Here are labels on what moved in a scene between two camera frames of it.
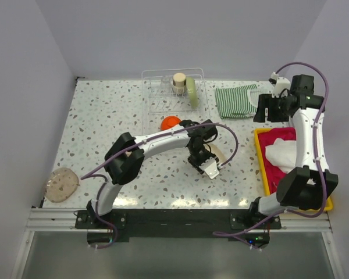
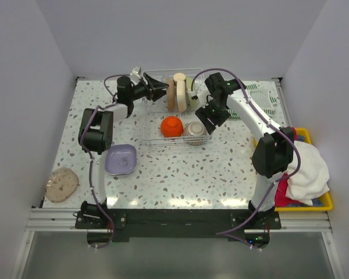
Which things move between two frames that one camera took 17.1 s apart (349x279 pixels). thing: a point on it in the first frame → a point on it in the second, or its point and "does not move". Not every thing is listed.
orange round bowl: x=168 y=122 does not move
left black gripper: x=196 y=164 → x=152 y=88
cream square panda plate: x=216 y=151 → x=181 y=95
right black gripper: x=266 y=100 → x=203 y=114
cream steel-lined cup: x=179 y=83 does not move
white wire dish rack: x=178 y=92 does not move
